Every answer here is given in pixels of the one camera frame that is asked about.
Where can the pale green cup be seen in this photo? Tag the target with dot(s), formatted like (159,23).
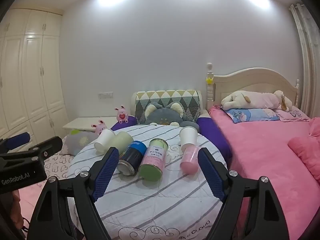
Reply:
(123,141)

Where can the pink cup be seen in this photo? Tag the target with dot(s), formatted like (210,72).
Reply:
(190,158)

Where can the blue cartoon pillow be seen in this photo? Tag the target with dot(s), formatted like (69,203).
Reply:
(250,115)

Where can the white nightstand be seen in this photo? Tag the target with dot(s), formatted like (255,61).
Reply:
(82,123)

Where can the pink and green can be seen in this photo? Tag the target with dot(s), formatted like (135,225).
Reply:
(153,160)

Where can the cream and pink dog plush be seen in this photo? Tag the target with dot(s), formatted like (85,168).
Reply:
(257,99)

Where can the cream wooden bed headboard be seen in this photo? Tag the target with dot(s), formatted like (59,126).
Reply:
(255,81)

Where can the pink bunny toy with heart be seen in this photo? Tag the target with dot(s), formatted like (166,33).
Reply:
(121,115)

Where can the grey cat plush pillow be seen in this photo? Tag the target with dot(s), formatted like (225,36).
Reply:
(162,116)

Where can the grey cushion with sun print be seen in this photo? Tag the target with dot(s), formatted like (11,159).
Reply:
(80,141)

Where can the pink printed pillow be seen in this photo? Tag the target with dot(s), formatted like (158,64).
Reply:
(292,115)

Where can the diamond pattern quilted headboard cover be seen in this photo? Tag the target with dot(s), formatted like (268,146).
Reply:
(165,97)

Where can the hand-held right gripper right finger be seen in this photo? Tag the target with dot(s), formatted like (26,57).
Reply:
(212,175)

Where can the person's left hand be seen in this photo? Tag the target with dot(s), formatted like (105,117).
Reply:
(16,203)

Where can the pink fleece blanket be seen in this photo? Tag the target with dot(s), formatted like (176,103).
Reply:
(262,155)

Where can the white curtain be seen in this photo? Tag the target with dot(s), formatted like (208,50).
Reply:
(306,55)

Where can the white wall socket panel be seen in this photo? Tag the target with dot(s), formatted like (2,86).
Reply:
(105,95)

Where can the white paper cup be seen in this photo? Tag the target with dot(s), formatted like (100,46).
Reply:
(105,141)
(188,136)

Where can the dark blue can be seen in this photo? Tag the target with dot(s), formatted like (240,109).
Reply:
(132,156)

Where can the pink plush cushion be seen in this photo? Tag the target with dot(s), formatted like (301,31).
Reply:
(307,150)

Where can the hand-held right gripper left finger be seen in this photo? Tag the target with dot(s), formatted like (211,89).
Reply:
(105,172)

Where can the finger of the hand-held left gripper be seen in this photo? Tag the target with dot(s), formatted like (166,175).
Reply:
(18,138)
(50,145)

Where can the heart print bed sheet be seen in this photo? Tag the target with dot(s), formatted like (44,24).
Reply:
(58,165)

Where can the striped grey white tablecloth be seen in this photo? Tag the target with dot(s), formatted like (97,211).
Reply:
(150,205)

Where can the yellow star ornament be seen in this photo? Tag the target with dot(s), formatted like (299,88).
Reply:
(209,80)

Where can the cream wardrobe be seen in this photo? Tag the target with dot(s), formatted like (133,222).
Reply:
(30,80)

